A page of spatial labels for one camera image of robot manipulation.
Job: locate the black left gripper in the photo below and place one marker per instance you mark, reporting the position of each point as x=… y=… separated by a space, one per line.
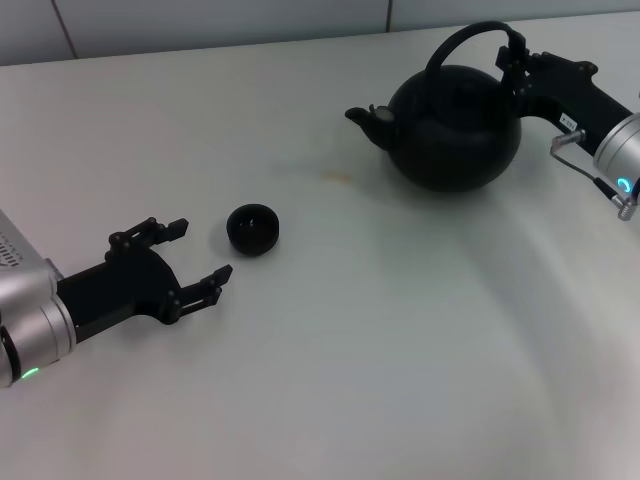
x=131 y=285

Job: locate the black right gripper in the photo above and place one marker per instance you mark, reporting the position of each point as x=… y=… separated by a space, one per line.
x=565 y=95

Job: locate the small black teacup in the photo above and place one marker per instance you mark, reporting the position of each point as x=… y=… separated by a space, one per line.
x=252 y=232

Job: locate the black round teapot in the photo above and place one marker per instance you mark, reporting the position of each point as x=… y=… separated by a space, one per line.
x=450 y=145

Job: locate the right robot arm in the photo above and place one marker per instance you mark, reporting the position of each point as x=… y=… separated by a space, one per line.
x=620 y=145

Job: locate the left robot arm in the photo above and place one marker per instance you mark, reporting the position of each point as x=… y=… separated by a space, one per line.
x=45 y=325

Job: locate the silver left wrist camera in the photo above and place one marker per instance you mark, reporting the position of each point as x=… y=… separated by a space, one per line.
x=20 y=260

